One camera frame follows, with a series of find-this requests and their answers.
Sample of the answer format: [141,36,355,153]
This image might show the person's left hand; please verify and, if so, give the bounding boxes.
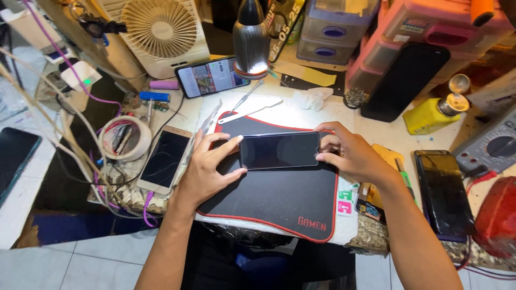
[175,130,248,208]

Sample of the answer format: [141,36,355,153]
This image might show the person's right hand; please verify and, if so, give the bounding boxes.
[314,121,400,187]

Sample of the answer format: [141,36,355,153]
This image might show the black smartphone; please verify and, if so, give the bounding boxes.
[239,131,321,170]

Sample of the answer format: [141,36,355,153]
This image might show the metal tweezers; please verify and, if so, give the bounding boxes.
[180,99,223,170]

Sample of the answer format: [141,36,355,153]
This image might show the cracked gold smartphone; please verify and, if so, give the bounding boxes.
[136,125,194,196]

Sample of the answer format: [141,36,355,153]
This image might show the green pink sticker tabs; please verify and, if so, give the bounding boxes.
[336,183,360,217]

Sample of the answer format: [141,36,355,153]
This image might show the phone screen part yellow film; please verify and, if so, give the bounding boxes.
[354,144,405,225]

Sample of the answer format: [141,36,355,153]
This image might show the round brass wool tip cleaner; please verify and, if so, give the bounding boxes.
[343,87,368,110]

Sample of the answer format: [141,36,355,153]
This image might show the white plastic pry tool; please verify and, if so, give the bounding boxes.
[217,99,284,125]

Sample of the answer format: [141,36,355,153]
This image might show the crumpled white tissue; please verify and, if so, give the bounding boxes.
[292,87,334,112]

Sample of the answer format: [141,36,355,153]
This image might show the black red-edged mouse mat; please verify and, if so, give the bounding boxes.
[196,111,338,244]

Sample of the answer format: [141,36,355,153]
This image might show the white tape roll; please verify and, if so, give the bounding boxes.
[98,115,152,162]

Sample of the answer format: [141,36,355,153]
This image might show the yellow solvent bottle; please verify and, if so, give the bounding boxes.
[403,93,470,135]

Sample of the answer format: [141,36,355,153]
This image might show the blue cylindrical battery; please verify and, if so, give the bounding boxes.
[139,91,171,102]

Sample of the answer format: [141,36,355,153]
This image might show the large black phone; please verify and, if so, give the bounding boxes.
[360,42,451,123]

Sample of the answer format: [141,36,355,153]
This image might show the lit smartphone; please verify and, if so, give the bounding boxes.
[174,56,251,99]

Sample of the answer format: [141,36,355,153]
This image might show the pink cylindrical battery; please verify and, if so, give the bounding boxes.
[149,80,180,90]

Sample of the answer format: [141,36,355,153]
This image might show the glossy black phone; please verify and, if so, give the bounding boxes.
[414,150,476,243]

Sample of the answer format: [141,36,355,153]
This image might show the yellow sheet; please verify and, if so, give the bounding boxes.
[273,60,337,88]

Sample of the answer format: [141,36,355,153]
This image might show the person's dark clothing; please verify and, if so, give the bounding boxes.
[180,221,357,290]

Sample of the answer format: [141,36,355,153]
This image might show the small metal cap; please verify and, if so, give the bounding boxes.
[449,74,471,94]

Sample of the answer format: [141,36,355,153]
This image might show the purple drawer organiser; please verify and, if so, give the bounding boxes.
[296,0,380,66]

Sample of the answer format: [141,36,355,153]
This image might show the grey multimeter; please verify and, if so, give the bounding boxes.
[451,106,516,175]

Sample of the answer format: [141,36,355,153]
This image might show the silver black desk lamp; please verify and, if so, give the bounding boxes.
[232,0,271,81]

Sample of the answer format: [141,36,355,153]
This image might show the cream desk fan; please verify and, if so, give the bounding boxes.
[97,0,211,80]

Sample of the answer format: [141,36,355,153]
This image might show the pink drawer organiser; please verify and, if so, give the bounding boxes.
[346,0,516,94]

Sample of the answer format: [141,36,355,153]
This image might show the red plastic container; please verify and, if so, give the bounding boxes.
[473,176,516,258]

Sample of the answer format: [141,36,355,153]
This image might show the white charger adapter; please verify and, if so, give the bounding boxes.
[60,58,103,92]

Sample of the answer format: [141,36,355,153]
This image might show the dark teal phone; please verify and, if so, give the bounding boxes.
[0,127,42,208]

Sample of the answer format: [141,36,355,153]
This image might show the green-handled screwdriver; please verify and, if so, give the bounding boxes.
[394,157,417,204]

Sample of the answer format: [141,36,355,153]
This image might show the purple cable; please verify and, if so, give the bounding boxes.
[22,0,159,228]

